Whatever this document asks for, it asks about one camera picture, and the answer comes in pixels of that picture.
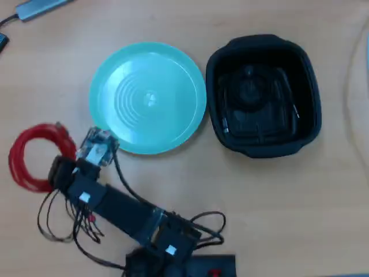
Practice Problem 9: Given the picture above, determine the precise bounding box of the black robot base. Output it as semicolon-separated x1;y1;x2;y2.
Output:
125;248;237;277

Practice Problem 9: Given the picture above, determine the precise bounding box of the black braided charging cable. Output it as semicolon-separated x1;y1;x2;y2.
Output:
220;65;300;136

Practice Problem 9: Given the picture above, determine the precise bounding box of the black camera cable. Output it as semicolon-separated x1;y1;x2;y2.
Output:
111;149;226;246

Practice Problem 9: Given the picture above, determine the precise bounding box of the black hub cable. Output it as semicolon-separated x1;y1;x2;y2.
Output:
0;13;18;29

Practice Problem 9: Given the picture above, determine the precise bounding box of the white cable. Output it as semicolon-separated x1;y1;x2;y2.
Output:
344;17;369;162

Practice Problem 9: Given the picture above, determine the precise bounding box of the black square plastic bowl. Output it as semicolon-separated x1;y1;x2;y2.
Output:
205;33;322;158

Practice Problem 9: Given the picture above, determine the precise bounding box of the red braided charging cable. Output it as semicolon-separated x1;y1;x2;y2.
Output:
8;122;77;193

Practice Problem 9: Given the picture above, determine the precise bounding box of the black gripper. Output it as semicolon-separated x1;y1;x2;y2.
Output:
48;155;101;190

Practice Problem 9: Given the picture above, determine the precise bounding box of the green round plastic bowl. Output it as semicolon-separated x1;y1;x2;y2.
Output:
88;42;207;155

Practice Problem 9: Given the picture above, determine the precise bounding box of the bare wrist camera board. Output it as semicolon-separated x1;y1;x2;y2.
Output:
76;126;121;168

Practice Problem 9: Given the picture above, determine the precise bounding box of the grey USB hub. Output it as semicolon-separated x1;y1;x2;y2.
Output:
14;0;76;21

